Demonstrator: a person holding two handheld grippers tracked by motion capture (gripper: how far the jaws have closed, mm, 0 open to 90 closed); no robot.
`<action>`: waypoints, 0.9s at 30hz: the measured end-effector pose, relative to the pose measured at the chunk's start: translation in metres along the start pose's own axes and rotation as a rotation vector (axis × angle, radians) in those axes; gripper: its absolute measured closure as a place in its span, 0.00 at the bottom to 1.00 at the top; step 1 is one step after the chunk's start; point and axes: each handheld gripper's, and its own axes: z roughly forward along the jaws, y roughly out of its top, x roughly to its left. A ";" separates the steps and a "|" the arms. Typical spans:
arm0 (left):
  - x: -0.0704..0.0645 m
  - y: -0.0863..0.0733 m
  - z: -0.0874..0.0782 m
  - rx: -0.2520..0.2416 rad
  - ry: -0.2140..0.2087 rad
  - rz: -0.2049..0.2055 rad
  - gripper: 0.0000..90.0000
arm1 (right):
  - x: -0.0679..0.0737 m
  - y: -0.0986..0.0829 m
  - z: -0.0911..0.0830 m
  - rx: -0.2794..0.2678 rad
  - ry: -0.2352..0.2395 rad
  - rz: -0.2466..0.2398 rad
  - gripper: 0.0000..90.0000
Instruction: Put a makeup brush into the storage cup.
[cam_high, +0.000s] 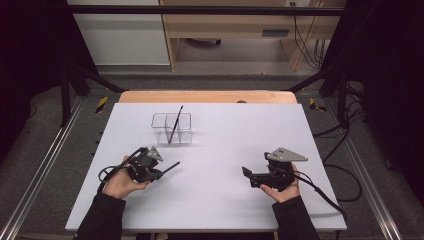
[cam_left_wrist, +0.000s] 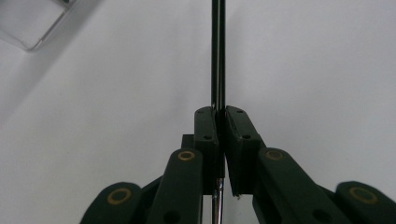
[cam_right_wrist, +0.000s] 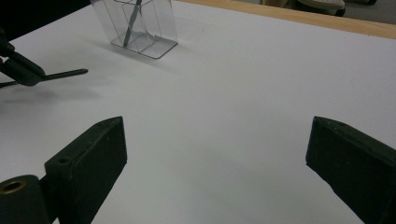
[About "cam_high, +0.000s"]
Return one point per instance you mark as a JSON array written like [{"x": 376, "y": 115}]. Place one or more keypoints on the person's right hand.
[{"x": 286, "y": 195}]

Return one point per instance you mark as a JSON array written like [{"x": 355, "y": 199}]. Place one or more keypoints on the clear plastic divided organizer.
[{"x": 160, "y": 128}]

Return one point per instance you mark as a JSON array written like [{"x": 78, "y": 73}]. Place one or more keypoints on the black metal stand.
[
  {"x": 65, "y": 100},
  {"x": 341, "y": 100}
]

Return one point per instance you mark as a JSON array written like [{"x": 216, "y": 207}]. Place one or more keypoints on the person's left hand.
[{"x": 120, "y": 185}]

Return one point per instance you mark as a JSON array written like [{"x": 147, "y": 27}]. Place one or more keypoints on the white board table cover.
[{"x": 206, "y": 200}]

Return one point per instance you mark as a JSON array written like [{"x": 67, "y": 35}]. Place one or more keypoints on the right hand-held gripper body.
[{"x": 280, "y": 173}]

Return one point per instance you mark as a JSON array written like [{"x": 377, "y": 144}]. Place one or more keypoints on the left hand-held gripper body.
[{"x": 143, "y": 165}]

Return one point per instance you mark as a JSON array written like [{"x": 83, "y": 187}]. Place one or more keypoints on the black pen with pale tip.
[{"x": 175, "y": 125}]

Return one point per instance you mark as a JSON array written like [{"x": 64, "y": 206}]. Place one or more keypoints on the light wooden desk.
[{"x": 233, "y": 25}]

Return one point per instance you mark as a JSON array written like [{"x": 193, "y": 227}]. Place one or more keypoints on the aluminium floor rail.
[
  {"x": 366, "y": 173},
  {"x": 43, "y": 166}
]

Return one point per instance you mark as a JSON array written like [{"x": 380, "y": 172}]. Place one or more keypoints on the white cabinet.
[{"x": 123, "y": 40}]

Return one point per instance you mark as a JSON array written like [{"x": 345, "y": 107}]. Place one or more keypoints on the wooden table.
[{"x": 200, "y": 96}]

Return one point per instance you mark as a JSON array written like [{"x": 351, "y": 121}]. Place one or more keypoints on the black horizontal frame bar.
[{"x": 200, "y": 10}]

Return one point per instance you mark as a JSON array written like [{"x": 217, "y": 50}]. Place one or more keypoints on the dark curtain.
[
  {"x": 30, "y": 66},
  {"x": 393, "y": 83}
]

